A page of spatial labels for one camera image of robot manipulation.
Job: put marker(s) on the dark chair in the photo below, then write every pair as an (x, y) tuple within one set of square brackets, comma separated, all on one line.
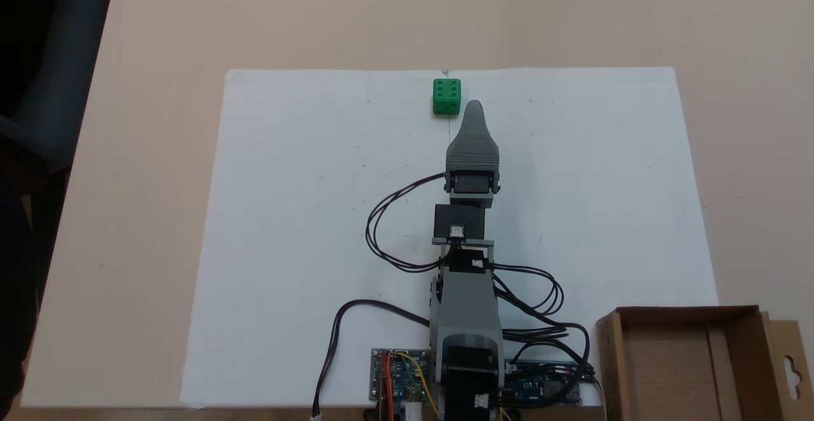
[(44, 77)]

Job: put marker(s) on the white paper sheet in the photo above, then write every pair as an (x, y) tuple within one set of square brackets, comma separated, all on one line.
[(305, 217)]

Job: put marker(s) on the brown cardboard box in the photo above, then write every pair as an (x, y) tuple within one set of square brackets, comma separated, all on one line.
[(674, 364)]

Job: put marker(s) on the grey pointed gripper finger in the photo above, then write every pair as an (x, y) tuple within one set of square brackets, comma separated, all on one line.
[(474, 144)]

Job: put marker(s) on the blue circuit board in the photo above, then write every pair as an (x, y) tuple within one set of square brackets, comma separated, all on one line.
[(540, 388)]

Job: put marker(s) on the green dice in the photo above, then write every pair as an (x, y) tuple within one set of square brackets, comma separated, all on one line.
[(446, 96)]

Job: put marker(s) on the white plug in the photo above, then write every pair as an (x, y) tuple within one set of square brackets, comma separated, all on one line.
[(414, 413)]

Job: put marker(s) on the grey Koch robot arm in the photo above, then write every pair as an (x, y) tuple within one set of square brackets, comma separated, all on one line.
[(467, 306)]

